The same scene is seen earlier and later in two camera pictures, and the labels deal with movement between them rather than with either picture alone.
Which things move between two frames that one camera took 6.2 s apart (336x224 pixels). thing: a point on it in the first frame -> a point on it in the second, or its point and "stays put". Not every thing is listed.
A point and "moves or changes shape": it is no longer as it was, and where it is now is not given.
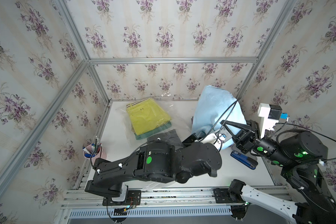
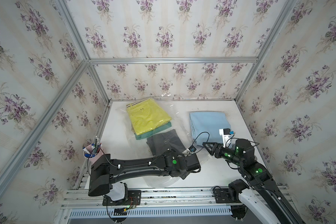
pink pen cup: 92,151 stays put
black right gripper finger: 242,128 -> 210,147
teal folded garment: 148,134 stays put
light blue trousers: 212,105 moves or changes shape
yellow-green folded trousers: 145,114 stays put
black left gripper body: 193,136 -> 184,174
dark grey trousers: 170,136 stays put
